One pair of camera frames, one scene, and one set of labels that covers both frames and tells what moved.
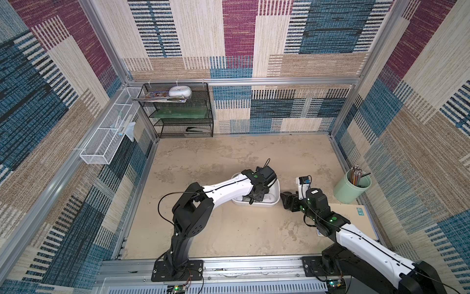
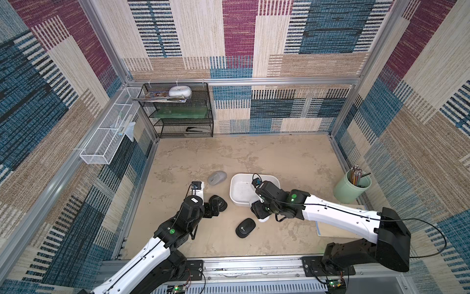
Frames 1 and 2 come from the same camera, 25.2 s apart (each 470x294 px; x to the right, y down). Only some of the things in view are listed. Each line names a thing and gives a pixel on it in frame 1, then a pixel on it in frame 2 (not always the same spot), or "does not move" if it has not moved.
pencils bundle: (356, 174) does not move
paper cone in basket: (129, 130) does not move
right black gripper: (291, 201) -> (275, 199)
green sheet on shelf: (180, 112) does not move
